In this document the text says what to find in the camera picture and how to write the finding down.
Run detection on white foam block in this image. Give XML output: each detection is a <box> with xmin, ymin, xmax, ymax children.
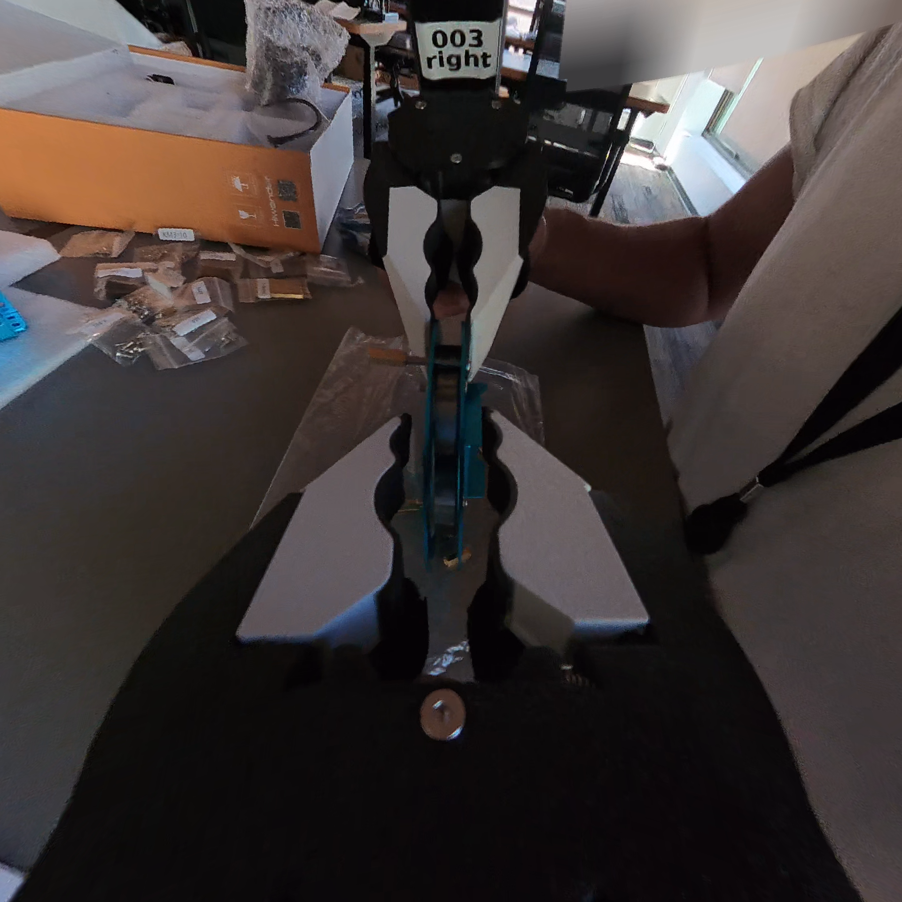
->
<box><xmin>0</xmin><ymin>229</ymin><xmax>62</xmax><ymax>288</ymax></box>

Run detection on orange cardboard box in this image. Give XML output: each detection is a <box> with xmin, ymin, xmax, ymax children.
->
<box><xmin>0</xmin><ymin>0</ymin><xmax>355</xmax><ymax>255</ymax></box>

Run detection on blue round rotating base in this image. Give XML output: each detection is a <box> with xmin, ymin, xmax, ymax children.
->
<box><xmin>419</xmin><ymin>313</ymin><xmax>489</xmax><ymax>572</ymax></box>

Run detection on grey desk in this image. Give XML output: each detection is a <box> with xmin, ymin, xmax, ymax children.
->
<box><xmin>0</xmin><ymin>204</ymin><xmax>713</xmax><ymax>882</ymax></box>

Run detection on pile of small hardware bags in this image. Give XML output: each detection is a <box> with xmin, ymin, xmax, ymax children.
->
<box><xmin>58</xmin><ymin>225</ymin><xmax>365</xmax><ymax>372</ymax></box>

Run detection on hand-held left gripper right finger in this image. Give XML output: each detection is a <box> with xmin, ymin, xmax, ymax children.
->
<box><xmin>467</xmin><ymin>411</ymin><xmax>651</xmax><ymax>681</ymax></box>

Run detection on white foam sheet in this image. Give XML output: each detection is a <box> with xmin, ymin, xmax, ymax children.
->
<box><xmin>0</xmin><ymin>285</ymin><xmax>145</xmax><ymax>411</ymax></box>

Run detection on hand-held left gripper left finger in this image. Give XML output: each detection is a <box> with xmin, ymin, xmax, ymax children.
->
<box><xmin>236</xmin><ymin>414</ymin><xmax>431</xmax><ymax>681</ymax></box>

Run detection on clear plastic bag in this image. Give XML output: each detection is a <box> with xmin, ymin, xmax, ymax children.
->
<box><xmin>250</xmin><ymin>326</ymin><xmax>547</xmax><ymax>681</ymax></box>

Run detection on black cable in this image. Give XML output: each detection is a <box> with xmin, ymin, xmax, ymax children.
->
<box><xmin>270</xmin><ymin>97</ymin><xmax>327</xmax><ymax>149</ymax></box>

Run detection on dark bag of parts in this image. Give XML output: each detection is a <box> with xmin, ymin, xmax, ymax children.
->
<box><xmin>337</xmin><ymin>203</ymin><xmax>372</xmax><ymax>256</ymax></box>

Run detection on bubble wrap bundle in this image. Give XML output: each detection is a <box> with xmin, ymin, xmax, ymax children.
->
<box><xmin>243</xmin><ymin>0</ymin><xmax>351</xmax><ymax>107</ymax></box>

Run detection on black strap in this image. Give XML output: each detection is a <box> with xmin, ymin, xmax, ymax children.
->
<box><xmin>685</xmin><ymin>317</ymin><xmax>902</xmax><ymax>555</ymax></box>

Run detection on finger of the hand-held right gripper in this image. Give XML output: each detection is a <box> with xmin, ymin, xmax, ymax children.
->
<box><xmin>384</xmin><ymin>185</ymin><xmax>443</xmax><ymax>357</ymax></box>
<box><xmin>461</xmin><ymin>185</ymin><xmax>527</xmax><ymax>374</ymax></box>

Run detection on person's right forearm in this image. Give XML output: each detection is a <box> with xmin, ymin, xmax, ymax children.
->
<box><xmin>529</xmin><ymin>141</ymin><xmax>801</xmax><ymax>328</ymax></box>

